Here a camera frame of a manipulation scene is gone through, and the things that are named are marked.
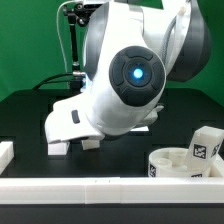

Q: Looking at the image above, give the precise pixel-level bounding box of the white left fence rail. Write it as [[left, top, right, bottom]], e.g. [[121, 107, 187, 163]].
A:
[[0, 141, 14, 175]]

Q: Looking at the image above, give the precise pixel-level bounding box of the white paper marker sheet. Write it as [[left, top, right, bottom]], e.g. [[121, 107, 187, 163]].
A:
[[131, 126, 149, 132]]

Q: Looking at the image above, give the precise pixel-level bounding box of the white front fence rail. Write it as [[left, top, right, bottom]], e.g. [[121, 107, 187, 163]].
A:
[[0, 178, 224, 204]]

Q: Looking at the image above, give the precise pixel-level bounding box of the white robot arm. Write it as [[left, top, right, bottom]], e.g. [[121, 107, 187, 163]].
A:
[[45, 0, 211, 144]]

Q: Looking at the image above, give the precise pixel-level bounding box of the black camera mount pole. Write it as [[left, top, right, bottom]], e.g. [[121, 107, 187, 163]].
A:
[[63, 3, 91, 84]]

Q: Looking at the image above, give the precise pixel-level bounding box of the black cable bundle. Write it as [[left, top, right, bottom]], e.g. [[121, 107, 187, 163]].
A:
[[32, 72, 75, 90]]

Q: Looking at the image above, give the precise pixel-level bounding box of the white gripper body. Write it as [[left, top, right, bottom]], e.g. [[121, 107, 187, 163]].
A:
[[45, 94, 104, 144]]

